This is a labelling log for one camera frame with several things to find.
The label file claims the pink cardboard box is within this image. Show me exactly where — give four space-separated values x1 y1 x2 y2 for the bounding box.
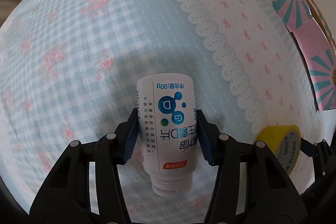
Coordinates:
273 0 335 111

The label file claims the blue checkered bed sheet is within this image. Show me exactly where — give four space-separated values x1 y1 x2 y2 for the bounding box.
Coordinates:
1 0 335 211

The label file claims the yellow tape roll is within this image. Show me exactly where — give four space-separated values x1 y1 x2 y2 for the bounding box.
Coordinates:
255 124 301 175

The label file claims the white supplement bottle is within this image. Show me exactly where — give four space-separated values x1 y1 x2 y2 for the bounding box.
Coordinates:
137 73 198 197

